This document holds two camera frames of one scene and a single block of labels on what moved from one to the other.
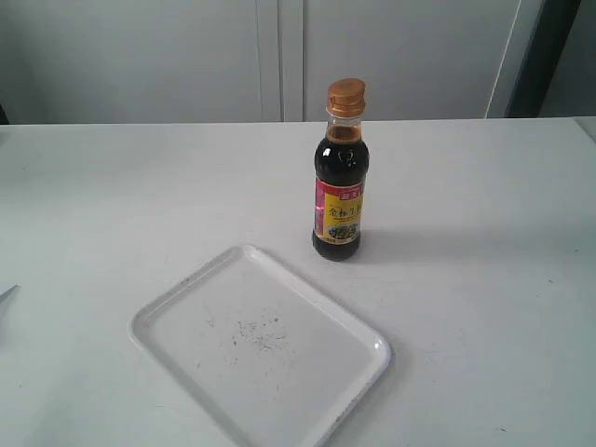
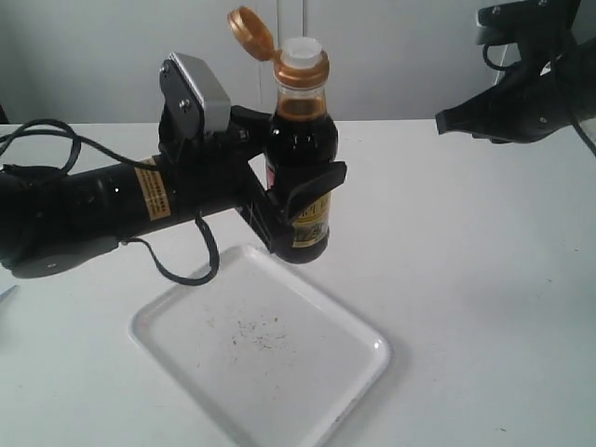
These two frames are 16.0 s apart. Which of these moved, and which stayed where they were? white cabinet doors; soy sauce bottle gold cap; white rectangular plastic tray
Moved: soy sauce bottle gold cap
Stayed: white rectangular plastic tray; white cabinet doors
